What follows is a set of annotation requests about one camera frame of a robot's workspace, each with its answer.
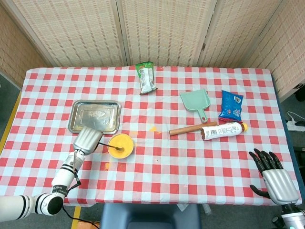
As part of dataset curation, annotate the black caster wheel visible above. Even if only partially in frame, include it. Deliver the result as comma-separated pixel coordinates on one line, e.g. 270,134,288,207
295,83,305,102

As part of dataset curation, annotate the orange box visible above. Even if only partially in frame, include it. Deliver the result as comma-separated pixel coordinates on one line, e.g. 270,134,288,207
78,220,101,229

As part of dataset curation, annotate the wooden rolling pin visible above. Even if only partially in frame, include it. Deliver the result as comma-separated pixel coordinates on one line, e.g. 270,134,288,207
169,121,218,136

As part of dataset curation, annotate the yellow bowl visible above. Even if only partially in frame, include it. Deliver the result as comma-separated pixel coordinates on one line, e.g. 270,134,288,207
107,133,134,159

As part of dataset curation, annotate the blue snack bag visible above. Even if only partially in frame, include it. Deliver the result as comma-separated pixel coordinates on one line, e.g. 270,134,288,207
218,90,244,123

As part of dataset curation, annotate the woven bamboo folding screen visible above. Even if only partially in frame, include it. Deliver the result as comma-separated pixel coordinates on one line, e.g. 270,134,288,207
0,0,305,103

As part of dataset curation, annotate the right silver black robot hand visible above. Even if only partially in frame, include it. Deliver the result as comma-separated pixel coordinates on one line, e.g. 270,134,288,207
249,148,300,206

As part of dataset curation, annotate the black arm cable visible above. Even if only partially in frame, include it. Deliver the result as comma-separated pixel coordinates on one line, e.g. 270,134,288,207
61,170,100,229

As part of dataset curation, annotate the white labelled drink bottle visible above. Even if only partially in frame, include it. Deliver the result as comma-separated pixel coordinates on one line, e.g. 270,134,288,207
201,121,248,141

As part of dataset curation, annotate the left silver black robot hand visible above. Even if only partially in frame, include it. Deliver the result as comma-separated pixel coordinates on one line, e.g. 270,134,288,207
72,126,104,156

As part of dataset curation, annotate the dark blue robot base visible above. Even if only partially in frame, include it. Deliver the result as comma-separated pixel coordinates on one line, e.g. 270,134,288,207
100,203,202,229

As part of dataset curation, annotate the green white snack bag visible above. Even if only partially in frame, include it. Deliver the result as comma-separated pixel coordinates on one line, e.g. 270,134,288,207
135,62,158,95

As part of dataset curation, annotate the white power cable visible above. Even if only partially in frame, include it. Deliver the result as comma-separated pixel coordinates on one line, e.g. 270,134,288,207
287,111,303,123

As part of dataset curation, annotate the black spoon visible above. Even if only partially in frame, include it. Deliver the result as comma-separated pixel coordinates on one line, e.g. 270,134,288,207
99,142,125,152

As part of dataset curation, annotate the mint green dustpan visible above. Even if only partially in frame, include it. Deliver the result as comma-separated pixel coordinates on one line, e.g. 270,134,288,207
179,88,211,123

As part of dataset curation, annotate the white power strip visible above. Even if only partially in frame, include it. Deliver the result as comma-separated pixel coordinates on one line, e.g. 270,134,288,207
286,120,305,132

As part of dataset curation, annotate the red white checkered tablecloth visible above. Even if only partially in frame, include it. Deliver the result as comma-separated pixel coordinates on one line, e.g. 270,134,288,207
0,66,303,207

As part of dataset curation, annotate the rectangular steel tray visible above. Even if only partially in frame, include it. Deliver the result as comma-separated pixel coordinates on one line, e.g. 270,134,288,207
68,99,122,135

